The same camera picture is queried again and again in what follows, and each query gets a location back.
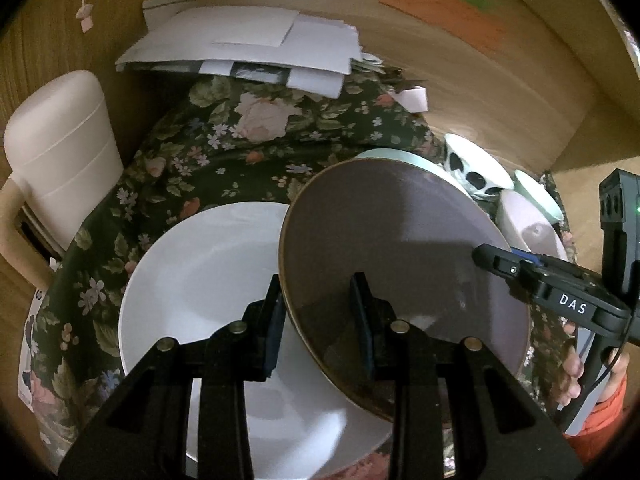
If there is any white patterned bowl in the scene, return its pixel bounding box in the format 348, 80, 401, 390
444, 133, 514, 200

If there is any dark brown plate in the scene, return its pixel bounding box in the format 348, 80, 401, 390
279, 158, 532, 419

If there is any white plate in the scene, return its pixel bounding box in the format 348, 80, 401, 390
118, 202, 392, 479

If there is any person right hand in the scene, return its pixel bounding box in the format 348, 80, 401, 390
556, 318, 632, 409

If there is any mint green bowl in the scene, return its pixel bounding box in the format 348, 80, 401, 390
514, 169, 564, 224

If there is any cartoon sticker card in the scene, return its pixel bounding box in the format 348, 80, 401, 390
17, 289, 44, 411

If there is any floral dark cloth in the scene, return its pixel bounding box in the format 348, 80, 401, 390
22, 56, 582, 480

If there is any white paper stack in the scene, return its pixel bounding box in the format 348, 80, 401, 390
116, 6, 367, 99

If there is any hanging cord tag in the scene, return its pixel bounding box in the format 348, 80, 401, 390
75, 0, 93, 34

